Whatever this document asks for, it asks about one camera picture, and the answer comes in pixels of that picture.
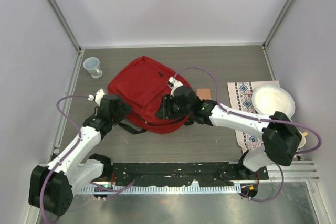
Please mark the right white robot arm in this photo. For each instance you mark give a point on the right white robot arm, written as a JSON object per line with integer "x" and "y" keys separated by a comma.
{"x": 279, "y": 136}

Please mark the translucent plastic cup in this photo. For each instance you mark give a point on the translucent plastic cup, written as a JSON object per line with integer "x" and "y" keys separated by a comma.
{"x": 92, "y": 66}

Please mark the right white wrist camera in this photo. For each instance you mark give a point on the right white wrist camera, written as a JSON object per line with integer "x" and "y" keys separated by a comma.
{"x": 173, "y": 84}

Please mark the cream yellow mug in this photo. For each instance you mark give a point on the cream yellow mug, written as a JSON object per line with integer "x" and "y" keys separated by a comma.
{"x": 303, "y": 140}

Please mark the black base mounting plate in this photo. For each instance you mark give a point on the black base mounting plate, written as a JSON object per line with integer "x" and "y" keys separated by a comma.
{"x": 207, "y": 174}

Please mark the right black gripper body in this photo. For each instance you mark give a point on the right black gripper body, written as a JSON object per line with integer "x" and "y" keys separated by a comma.
{"x": 186, "y": 110}

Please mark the white paper plate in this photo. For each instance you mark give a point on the white paper plate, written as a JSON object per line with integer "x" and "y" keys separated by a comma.
{"x": 268, "y": 99}

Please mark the patterned cloth placemat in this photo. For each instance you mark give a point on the patterned cloth placemat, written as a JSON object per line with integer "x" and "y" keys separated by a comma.
{"x": 240, "y": 94}

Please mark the aluminium frame rail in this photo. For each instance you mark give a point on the aluminium frame rail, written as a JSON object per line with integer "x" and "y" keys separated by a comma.
{"x": 299, "y": 171}

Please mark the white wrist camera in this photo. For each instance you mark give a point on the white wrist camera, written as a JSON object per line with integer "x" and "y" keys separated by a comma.
{"x": 173, "y": 84}
{"x": 97, "y": 97}

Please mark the tan leather wallet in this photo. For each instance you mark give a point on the tan leather wallet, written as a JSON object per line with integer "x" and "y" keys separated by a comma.
{"x": 203, "y": 93}

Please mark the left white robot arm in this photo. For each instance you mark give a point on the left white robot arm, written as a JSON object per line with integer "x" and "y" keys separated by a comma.
{"x": 53, "y": 186}

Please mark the red backpack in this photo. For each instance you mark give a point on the red backpack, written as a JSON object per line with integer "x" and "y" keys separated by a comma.
{"x": 142, "y": 85}

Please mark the slotted cable duct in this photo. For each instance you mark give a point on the slotted cable duct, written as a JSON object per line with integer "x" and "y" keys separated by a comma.
{"x": 191, "y": 189}

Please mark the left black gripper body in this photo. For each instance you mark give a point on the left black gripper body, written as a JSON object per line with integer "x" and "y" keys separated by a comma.
{"x": 117, "y": 117}

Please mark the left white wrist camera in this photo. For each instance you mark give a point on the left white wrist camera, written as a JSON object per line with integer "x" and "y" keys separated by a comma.
{"x": 97, "y": 97}

